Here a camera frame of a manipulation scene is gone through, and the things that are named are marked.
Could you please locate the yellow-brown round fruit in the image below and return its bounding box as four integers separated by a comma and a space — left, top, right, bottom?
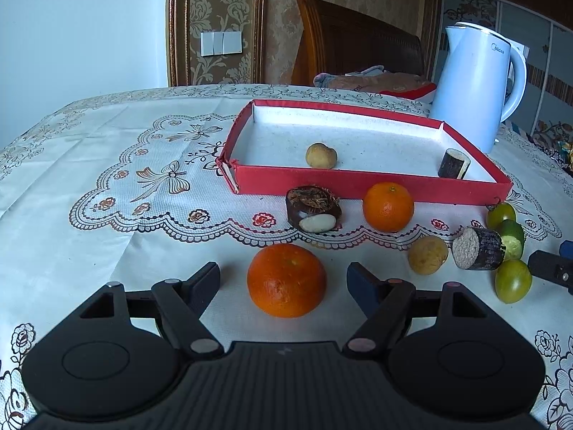
305, 142, 338, 170
407, 236, 449, 276

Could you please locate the wooden chair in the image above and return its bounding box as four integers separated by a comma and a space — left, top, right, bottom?
291, 0, 426, 87

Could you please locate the small orange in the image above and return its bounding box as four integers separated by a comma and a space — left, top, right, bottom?
362, 182, 415, 234

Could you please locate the white wall light switch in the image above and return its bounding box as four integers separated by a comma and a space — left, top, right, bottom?
200, 31, 243, 57

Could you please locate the red cloth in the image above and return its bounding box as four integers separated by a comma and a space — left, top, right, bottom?
377, 82, 438, 100

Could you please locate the red cardboard box tray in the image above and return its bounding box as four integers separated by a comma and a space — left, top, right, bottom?
216, 100, 512, 207

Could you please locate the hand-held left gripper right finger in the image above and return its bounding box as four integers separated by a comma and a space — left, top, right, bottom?
342, 261, 499, 355

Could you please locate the dark floral bedding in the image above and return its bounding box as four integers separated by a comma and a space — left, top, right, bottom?
529, 120, 573, 167

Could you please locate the dark water chestnut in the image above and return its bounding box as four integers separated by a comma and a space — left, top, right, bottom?
285, 185, 343, 234

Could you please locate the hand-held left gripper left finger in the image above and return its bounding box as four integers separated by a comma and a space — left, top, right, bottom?
78, 262, 225, 360

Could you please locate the white floral tablecloth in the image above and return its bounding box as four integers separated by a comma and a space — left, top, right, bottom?
0, 82, 573, 430

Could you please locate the large orange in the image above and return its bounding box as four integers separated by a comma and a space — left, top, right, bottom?
246, 244, 327, 319

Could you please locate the cut green fruit piece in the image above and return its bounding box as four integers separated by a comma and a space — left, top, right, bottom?
498, 219, 526, 261

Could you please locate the gold framed wall panel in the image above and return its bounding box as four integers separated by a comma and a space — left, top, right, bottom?
166, 0, 268, 87

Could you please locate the green round fruit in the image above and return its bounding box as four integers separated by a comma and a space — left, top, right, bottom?
486, 202, 517, 231
495, 258, 533, 304

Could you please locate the white electric kettle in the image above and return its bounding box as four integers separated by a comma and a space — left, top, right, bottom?
428, 22, 528, 154

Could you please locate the beige crumpled blanket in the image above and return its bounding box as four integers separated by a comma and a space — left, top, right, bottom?
312, 66, 433, 96

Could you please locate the dark sugarcane piece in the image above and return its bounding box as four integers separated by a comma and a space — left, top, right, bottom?
437, 148, 472, 181
452, 226, 506, 272

